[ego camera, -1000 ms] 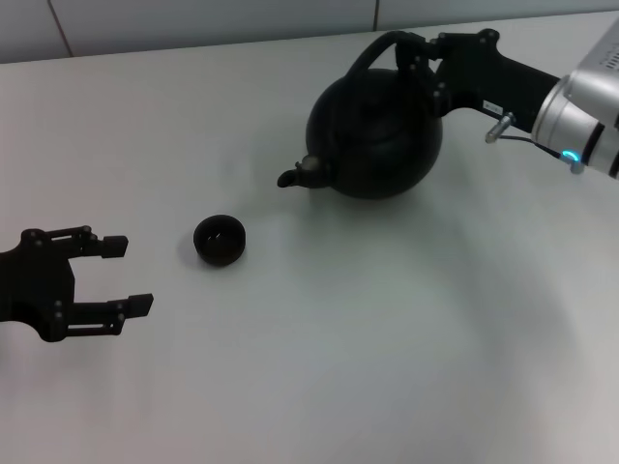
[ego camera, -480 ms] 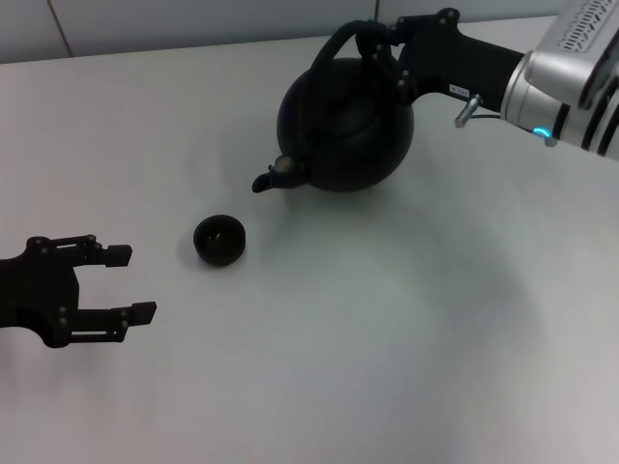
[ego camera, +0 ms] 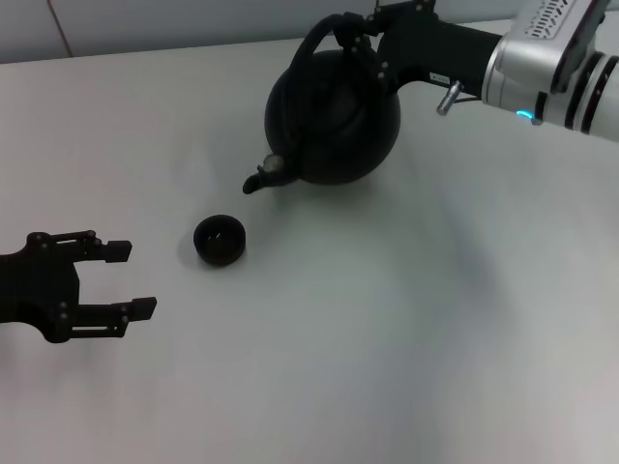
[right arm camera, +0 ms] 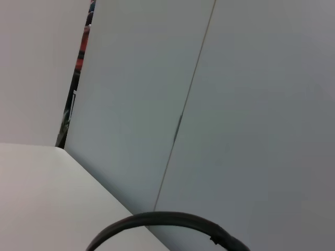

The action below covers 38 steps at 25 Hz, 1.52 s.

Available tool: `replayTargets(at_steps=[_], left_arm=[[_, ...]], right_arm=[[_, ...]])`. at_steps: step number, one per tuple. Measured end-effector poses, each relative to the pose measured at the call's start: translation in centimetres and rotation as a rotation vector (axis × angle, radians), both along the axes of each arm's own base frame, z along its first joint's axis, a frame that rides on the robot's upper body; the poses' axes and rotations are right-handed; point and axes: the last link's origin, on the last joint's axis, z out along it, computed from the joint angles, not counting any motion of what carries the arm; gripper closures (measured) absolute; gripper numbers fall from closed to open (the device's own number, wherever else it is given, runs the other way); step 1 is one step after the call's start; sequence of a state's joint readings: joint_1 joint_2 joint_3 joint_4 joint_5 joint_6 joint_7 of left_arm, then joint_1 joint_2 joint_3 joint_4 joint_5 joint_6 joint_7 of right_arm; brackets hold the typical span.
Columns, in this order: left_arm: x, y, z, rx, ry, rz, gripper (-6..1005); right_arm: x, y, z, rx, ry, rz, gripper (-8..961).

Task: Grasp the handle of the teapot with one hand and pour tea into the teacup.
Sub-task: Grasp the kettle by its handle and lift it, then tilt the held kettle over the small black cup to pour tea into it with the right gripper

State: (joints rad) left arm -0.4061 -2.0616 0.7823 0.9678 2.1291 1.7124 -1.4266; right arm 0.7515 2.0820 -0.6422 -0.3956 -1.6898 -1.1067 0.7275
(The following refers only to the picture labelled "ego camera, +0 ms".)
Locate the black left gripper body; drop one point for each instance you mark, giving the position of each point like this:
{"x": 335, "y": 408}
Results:
{"x": 38, "y": 290}

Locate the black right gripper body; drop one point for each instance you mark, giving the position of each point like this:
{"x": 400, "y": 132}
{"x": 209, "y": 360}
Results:
{"x": 435, "y": 48}

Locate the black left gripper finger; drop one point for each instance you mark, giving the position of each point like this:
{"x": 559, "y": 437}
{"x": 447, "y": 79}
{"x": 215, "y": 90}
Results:
{"x": 118, "y": 251}
{"x": 142, "y": 308}

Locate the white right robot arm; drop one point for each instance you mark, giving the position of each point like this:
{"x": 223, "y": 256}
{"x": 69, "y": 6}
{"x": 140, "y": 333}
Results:
{"x": 522, "y": 82}

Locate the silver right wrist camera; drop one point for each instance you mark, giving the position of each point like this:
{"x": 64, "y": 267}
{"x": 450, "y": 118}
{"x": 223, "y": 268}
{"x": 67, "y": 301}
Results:
{"x": 551, "y": 24}

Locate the small black teacup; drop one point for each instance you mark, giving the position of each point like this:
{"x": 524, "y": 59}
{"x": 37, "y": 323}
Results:
{"x": 220, "y": 241}

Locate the black round teapot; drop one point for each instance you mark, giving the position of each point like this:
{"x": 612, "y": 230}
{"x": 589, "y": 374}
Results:
{"x": 338, "y": 135}

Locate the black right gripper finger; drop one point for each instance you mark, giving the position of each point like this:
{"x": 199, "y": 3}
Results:
{"x": 370, "y": 53}
{"x": 401, "y": 7}

